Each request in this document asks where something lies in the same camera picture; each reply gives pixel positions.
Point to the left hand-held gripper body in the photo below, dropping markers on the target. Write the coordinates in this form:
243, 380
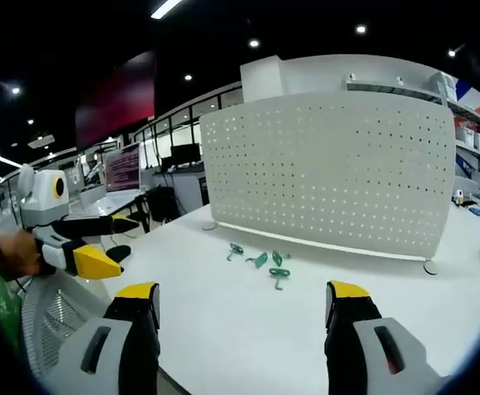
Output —
42, 201

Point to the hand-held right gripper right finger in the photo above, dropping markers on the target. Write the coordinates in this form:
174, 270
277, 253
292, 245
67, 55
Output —
363, 370

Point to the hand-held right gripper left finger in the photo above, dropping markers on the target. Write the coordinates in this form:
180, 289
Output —
99, 370

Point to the green hook assembly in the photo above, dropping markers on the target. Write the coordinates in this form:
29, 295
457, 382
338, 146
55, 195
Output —
277, 257
280, 273
260, 259
235, 251

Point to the white perforated mounting plate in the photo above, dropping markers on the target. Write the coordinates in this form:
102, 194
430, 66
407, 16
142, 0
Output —
326, 177

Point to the person's left hand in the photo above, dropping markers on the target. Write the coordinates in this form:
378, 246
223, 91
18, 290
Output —
19, 255

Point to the black rounded object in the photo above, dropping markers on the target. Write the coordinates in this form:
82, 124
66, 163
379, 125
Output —
118, 252

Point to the grey mesh chair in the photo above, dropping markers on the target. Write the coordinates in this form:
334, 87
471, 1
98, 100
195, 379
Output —
54, 312

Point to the white computer monitor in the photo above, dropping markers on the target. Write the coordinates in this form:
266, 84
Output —
122, 168

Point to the black office chair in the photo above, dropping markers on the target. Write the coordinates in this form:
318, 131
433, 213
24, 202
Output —
161, 203

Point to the black computer monitor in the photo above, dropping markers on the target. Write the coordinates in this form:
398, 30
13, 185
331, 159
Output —
186, 154

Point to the metal storage shelf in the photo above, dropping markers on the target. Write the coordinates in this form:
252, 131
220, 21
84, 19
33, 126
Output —
476, 123

